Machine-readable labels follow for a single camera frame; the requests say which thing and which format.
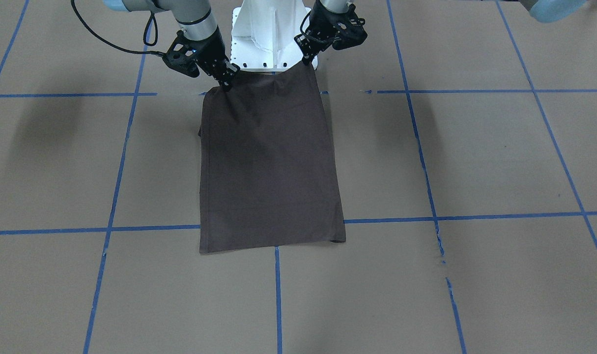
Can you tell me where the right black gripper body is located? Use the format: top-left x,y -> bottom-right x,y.
182,27 -> 229,77

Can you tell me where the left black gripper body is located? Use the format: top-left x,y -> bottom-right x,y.
306,0 -> 355,47

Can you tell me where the dark brown t-shirt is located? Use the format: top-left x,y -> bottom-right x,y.
198,63 -> 347,255

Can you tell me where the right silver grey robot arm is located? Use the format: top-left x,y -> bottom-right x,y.
104,0 -> 240,91

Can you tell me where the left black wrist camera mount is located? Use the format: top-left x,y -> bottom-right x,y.
330,11 -> 368,50

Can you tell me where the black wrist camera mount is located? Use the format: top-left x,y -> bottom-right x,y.
330,11 -> 368,50
161,30 -> 200,78

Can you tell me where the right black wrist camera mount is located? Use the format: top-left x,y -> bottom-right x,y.
161,30 -> 200,78

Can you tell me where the white metal camera stand base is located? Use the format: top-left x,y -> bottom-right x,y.
229,0 -> 311,73

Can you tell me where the black braided cable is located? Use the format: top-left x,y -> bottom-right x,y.
71,0 -> 169,56

